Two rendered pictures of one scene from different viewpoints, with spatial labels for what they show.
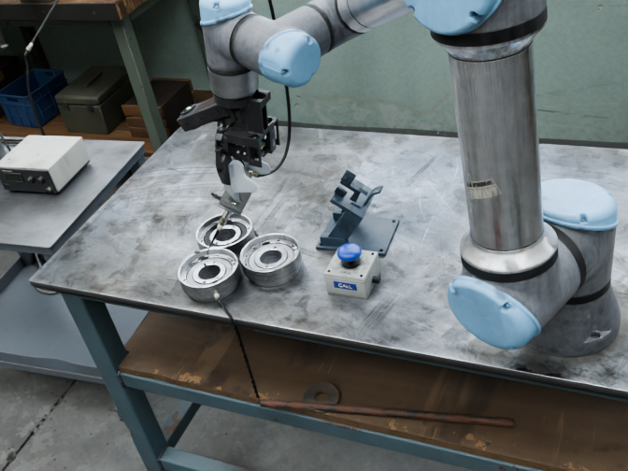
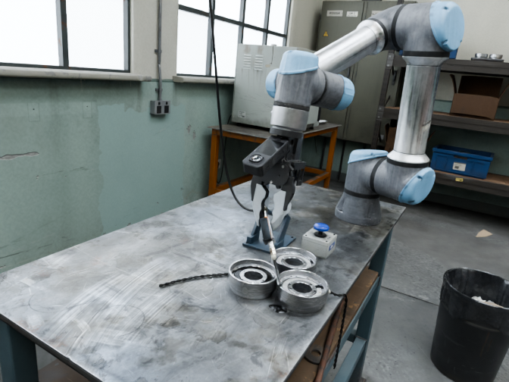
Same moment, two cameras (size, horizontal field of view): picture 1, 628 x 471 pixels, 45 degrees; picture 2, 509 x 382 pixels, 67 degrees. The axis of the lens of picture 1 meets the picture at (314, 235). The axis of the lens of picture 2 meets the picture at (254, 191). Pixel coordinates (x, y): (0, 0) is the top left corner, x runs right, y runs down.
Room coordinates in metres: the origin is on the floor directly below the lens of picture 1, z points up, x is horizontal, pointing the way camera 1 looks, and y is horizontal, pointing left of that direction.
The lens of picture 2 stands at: (1.15, 0.88, 1.24)
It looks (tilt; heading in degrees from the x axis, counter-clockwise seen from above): 17 degrees down; 269
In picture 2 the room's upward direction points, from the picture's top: 5 degrees clockwise
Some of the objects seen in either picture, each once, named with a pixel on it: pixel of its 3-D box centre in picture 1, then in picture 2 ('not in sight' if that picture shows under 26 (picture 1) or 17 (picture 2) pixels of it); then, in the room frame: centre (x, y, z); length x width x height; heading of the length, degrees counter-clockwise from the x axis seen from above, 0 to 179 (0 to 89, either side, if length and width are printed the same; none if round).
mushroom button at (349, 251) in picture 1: (350, 260); (320, 233); (0.96, -0.05, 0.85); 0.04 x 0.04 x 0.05
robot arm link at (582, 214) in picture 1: (566, 234); (367, 169); (0.78, -0.33, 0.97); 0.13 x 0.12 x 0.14; 128
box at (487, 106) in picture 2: not in sight; (476, 96); (-0.93, -2.94, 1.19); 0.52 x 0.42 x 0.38; 150
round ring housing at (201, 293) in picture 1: (210, 276); (301, 291); (1.03, 0.19, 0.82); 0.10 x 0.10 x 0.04
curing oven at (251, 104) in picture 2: not in sight; (283, 89); (0.94, -2.50, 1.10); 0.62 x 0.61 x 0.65; 60
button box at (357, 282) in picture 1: (355, 272); (320, 241); (0.95, -0.06, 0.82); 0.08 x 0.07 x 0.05; 60
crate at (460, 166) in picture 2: not in sight; (461, 161); (-0.95, -2.94, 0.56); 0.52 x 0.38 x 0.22; 147
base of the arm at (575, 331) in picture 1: (565, 294); (360, 203); (0.78, -0.34, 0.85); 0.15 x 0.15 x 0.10
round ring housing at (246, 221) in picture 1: (226, 238); (253, 279); (1.13, 0.16, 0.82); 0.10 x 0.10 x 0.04
